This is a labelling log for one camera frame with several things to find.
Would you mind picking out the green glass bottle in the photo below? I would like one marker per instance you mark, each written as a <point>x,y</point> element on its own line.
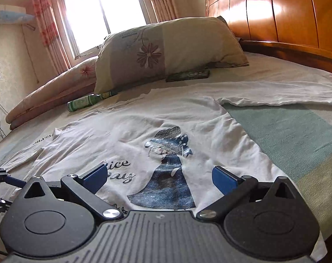
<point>80,104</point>

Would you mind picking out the wooden headboard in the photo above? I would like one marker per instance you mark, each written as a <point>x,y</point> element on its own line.
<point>278,13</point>

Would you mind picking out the folded pink floral quilt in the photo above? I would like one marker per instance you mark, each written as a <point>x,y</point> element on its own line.
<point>53,93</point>

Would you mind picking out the pink checked curtain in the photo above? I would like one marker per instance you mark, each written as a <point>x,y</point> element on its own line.
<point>161,0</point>
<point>49,33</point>

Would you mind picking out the dark patterned phone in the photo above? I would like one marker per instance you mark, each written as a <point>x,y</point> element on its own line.
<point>187,75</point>

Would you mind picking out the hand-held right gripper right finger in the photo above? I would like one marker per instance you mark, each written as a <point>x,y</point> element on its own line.
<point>225,181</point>

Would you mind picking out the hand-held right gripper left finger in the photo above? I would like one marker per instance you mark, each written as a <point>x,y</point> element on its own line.
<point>96,178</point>

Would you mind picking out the floral beige pillow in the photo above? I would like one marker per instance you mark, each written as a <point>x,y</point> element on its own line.
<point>160,52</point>

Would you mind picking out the window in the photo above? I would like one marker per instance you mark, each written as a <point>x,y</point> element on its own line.
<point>105,13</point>

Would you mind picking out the white air conditioner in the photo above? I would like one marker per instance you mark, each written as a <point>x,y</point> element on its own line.
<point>12,13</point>

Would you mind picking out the white long-sleeved shirt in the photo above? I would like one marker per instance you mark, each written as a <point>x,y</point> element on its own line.
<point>155,120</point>

